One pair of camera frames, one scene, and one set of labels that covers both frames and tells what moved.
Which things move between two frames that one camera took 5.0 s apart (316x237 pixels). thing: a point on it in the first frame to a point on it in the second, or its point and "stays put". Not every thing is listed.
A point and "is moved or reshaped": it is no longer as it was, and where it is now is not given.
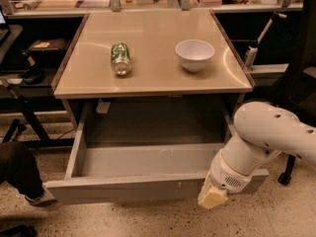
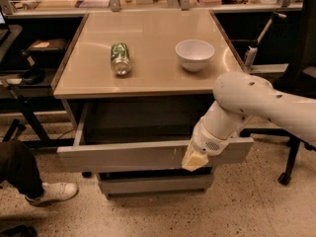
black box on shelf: [48, 46] stays put
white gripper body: [224, 176] to [207, 140]
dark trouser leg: [19, 168] stays put
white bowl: [195, 54] stays put
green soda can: [120, 58] stays put
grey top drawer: [141, 174] is moved or reshaped
